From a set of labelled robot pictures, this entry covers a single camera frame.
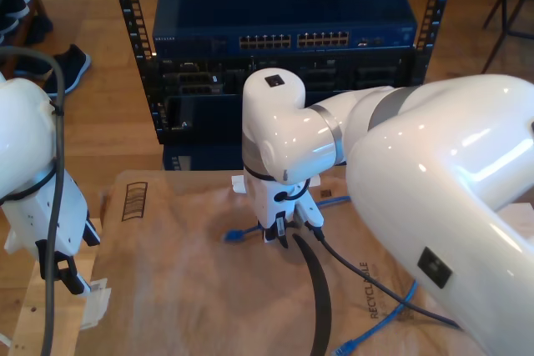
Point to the white barcode label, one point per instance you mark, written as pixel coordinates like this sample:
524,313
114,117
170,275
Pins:
96,310

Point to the white plastic strip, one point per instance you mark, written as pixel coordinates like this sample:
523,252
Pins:
4,338

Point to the black server unit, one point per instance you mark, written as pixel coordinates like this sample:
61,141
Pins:
196,76

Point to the dark sneaker white sole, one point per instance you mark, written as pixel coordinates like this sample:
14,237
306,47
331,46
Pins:
67,68
33,66

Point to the blue network switch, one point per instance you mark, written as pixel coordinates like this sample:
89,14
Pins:
283,1

